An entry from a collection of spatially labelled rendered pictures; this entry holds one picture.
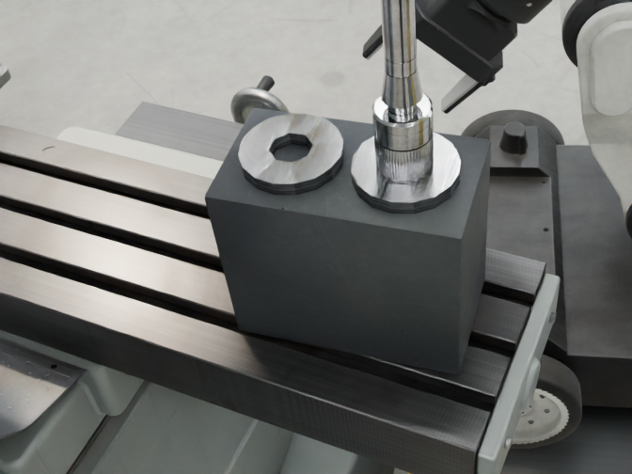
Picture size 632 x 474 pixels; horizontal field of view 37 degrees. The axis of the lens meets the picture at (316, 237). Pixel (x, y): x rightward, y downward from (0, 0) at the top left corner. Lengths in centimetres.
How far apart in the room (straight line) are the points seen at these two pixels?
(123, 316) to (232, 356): 13
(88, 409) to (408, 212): 50
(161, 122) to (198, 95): 134
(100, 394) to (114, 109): 185
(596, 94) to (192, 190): 51
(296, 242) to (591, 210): 89
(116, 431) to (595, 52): 73
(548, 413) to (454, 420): 62
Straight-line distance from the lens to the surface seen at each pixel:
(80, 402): 109
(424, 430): 85
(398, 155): 74
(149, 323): 96
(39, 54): 319
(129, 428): 119
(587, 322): 146
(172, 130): 149
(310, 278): 83
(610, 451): 154
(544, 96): 273
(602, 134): 133
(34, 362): 107
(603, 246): 156
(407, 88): 71
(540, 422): 149
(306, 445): 177
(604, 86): 123
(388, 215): 76
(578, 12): 120
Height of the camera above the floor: 172
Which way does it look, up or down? 47 degrees down
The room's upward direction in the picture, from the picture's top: 8 degrees counter-clockwise
